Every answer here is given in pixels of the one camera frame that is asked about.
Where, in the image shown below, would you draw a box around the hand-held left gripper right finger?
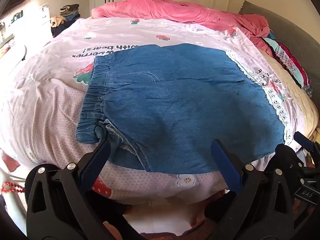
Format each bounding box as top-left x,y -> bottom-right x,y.
180,139 -> 300,240

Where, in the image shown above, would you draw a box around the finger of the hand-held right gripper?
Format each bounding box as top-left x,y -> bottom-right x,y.
293,131 -> 320,153
274,143 -> 303,172

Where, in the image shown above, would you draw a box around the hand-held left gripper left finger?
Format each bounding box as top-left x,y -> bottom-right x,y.
26,140 -> 140,240

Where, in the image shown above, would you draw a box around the blue denim pants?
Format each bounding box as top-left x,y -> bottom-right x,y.
76,43 -> 294,174

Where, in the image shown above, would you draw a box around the beige bedsheet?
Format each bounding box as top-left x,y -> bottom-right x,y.
257,47 -> 320,140

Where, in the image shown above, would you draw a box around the white strawberry printed quilt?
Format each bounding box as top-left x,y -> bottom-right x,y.
0,17 -> 315,205

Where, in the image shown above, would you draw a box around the grey padded headboard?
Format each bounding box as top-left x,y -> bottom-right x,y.
237,0 -> 320,130

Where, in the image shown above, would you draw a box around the white drawer cabinet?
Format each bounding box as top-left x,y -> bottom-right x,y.
29,4 -> 53,44

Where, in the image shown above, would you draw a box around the heap of dark clothes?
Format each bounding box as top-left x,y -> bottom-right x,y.
50,4 -> 81,37

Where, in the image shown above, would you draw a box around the pink blanket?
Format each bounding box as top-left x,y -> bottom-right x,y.
90,0 -> 275,55

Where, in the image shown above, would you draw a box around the red bead string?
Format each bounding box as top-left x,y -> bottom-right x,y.
0,181 -> 26,195

